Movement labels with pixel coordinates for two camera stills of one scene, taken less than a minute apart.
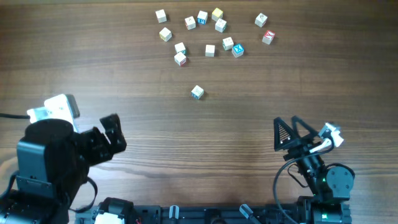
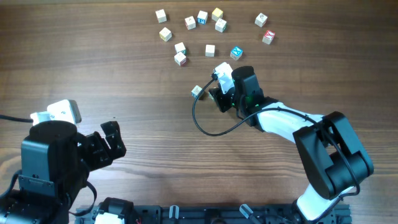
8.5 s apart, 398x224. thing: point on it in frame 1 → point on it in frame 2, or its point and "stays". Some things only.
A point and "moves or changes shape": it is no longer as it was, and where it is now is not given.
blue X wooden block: [237, 50] moves or changes shape
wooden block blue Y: [197, 93] stays
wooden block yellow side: [165, 34] stays
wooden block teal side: [180, 47] stays
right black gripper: [297, 149] → [220, 97]
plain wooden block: [209, 50] stays
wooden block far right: [260, 20] stays
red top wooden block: [268, 37] stays
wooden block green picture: [227, 43] → [211, 96]
